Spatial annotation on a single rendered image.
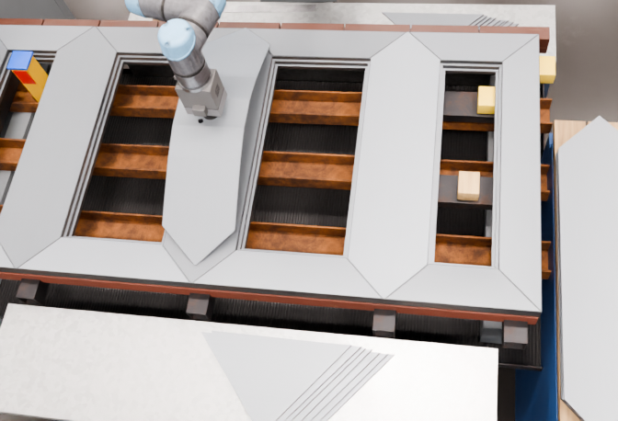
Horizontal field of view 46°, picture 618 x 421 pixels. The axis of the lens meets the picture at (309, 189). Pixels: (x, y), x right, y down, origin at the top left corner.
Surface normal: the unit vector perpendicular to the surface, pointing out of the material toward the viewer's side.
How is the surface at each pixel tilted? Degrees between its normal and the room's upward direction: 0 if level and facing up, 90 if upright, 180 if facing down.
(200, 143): 14
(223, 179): 21
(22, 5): 90
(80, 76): 0
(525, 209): 0
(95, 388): 0
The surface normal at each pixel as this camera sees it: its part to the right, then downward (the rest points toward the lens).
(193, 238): -0.18, -0.09
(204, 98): -0.18, 0.89
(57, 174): -0.14, -0.45
